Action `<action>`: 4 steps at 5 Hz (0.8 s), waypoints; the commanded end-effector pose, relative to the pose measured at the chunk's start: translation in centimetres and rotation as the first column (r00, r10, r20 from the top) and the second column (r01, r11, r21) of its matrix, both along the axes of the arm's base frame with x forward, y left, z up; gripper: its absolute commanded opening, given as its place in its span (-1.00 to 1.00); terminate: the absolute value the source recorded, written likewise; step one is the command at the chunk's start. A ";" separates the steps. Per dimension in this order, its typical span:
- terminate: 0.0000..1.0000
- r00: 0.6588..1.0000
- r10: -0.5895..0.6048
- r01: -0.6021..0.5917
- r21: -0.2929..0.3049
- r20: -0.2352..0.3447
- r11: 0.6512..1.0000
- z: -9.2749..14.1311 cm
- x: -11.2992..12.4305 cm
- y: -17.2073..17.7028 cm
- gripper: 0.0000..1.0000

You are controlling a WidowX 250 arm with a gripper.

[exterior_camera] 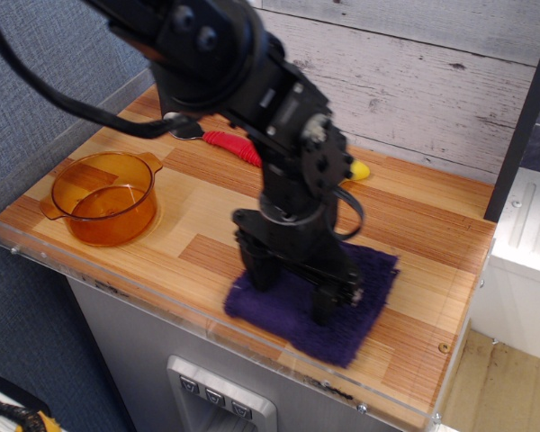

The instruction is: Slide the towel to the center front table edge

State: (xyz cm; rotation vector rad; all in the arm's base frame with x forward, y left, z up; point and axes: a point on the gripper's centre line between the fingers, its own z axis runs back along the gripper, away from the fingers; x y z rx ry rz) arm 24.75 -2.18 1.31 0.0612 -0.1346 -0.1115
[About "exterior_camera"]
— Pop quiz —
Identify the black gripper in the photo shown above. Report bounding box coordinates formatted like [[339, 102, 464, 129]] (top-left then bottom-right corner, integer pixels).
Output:
[[232, 197, 363, 326]]

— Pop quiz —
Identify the purple towel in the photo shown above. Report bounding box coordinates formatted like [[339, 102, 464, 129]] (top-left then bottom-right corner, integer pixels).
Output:
[[224, 244, 399, 368]]

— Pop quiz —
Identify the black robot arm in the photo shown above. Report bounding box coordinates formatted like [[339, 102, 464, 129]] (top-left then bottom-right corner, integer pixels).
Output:
[[94, 1, 362, 324]]

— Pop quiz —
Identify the yellow toy banana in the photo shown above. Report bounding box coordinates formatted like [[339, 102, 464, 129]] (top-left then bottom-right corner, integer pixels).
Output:
[[339, 158, 371, 185]]

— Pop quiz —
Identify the silver control panel with buttons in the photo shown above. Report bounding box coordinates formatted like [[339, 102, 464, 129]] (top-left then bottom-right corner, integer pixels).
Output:
[[166, 355, 278, 431]]

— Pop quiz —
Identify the grey metal cabinet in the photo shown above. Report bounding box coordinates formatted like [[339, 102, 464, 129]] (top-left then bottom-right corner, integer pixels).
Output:
[[65, 274, 415, 432]]

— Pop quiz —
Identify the orange transparent plastic pot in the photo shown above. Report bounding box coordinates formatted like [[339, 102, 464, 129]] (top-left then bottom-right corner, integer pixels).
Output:
[[40, 152, 163, 247]]

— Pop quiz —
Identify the white ribbed side unit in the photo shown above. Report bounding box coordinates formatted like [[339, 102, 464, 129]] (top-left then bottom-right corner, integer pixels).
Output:
[[469, 168, 540, 358]]

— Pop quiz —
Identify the yellow and black floor object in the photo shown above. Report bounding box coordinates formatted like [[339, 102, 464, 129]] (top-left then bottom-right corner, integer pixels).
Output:
[[0, 377, 63, 431]]

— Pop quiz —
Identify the red handled metal spoon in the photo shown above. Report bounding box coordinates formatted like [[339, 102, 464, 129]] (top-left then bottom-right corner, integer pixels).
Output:
[[163, 112, 262, 167]]

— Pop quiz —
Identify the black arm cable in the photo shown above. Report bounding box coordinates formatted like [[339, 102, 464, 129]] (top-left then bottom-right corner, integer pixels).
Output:
[[0, 0, 194, 140]]

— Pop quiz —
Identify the right black frame post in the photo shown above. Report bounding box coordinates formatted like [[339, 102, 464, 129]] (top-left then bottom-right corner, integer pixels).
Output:
[[483, 59, 540, 222]]

